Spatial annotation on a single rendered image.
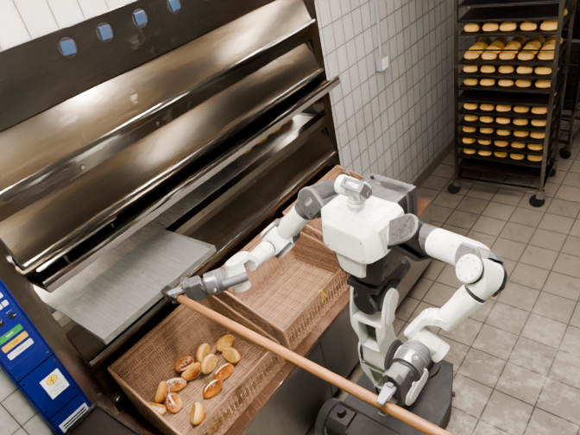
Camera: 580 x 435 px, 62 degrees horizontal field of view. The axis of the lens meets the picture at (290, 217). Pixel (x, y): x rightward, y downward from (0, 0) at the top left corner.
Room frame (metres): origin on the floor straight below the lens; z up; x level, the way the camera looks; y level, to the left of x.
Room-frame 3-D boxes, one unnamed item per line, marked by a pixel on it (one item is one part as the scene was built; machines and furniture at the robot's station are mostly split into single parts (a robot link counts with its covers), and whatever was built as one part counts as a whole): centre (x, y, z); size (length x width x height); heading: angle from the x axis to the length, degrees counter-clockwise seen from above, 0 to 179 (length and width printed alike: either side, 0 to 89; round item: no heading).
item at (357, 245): (1.39, -0.28, 1.27); 0.34 x 0.30 x 0.36; 36
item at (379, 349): (1.37, -0.25, 0.78); 0.18 x 0.15 x 0.47; 44
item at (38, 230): (2.05, 0.31, 1.54); 1.79 x 0.11 x 0.19; 134
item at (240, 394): (1.45, 0.54, 0.72); 0.56 x 0.49 x 0.28; 133
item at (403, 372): (0.82, -0.20, 1.20); 0.12 x 0.10 x 0.13; 134
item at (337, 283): (1.87, 0.11, 0.72); 0.56 x 0.49 x 0.28; 133
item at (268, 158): (2.07, 0.32, 1.16); 1.80 x 0.06 x 0.04; 134
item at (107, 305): (1.55, 0.65, 1.19); 0.55 x 0.36 x 0.03; 134
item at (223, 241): (2.05, 0.31, 1.02); 1.79 x 0.11 x 0.19; 134
